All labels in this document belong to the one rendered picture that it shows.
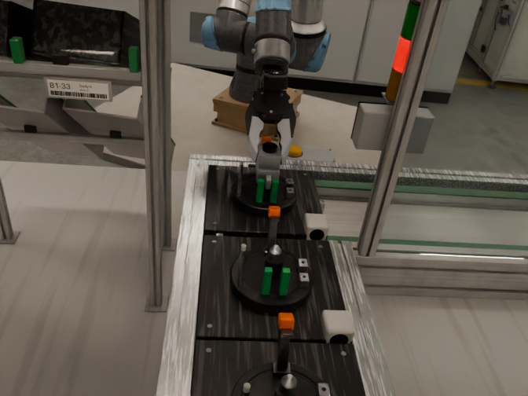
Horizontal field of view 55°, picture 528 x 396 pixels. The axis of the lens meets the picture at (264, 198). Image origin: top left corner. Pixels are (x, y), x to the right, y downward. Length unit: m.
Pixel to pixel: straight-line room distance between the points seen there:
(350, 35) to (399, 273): 3.18
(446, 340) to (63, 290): 0.72
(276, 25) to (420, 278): 0.59
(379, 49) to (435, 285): 3.20
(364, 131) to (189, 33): 3.28
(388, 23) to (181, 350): 3.55
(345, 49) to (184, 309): 3.43
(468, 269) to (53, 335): 0.78
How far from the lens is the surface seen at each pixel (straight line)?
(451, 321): 1.08
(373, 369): 0.82
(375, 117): 0.86
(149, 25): 0.70
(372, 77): 4.21
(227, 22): 1.23
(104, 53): 0.77
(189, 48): 4.11
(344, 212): 1.17
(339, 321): 0.81
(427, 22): 0.79
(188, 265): 0.92
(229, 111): 1.55
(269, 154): 1.00
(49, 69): 0.75
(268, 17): 1.11
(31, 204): 1.27
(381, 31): 4.10
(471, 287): 1.12
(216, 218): 1.00
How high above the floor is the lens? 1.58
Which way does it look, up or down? 34 degrees down
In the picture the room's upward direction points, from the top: 7 degrees clockwise
